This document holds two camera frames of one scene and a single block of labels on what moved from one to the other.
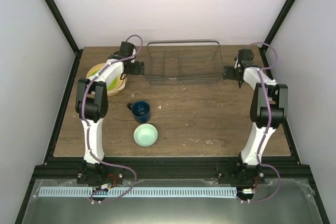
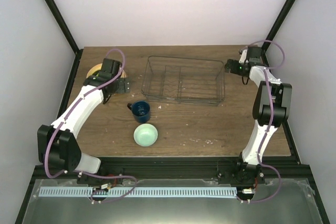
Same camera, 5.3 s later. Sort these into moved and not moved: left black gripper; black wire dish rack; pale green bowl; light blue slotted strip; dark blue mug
Moved: left black gripper; black wire dish rack
Not moved: dark blue mug; light blue slotted strip; pale green bowl
